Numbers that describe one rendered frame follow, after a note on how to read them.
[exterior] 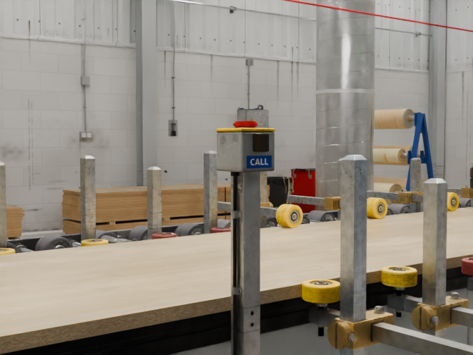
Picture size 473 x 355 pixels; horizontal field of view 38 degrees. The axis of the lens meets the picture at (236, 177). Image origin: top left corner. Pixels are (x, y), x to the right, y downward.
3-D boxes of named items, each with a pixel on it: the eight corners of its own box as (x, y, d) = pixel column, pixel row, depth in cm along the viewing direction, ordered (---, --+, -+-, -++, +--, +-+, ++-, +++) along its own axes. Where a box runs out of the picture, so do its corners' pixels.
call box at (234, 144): (275, 175, 112) (275, 127, 111) (241, 177, 108) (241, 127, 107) (248, 173, 117) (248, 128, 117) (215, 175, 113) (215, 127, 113)
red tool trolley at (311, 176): (347, 222, 1015) (347, 167, 1011) (312, 226, 965) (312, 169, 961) (322, 220, 1051) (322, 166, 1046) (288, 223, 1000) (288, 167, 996)
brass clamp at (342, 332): (395, 340, 133) (396, 314, 133) (348, 353, 125) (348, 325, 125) (371, 333, 138) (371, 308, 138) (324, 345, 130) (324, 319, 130)
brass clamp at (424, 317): (471, 322, 149) (471, 299, 148) (432, 333, 140) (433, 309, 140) (446, 317, 153) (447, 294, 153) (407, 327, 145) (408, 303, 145)
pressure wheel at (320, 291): (338, 330, 146) (339, 277, 146) (341, 341, 138) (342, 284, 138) (301, 329, 147) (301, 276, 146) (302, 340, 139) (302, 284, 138)
